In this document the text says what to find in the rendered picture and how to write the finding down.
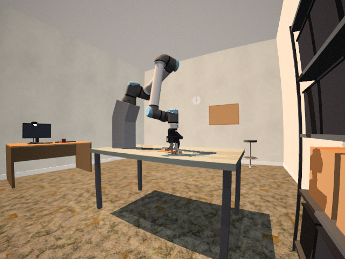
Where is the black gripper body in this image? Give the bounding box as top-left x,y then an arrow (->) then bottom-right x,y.
167,129 -> 178,143

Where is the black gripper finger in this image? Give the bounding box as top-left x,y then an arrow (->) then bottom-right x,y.
174,139 -> 180,155
168,143 -> 174,154

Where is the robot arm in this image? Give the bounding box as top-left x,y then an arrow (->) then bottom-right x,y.
122,54 -> 179,129

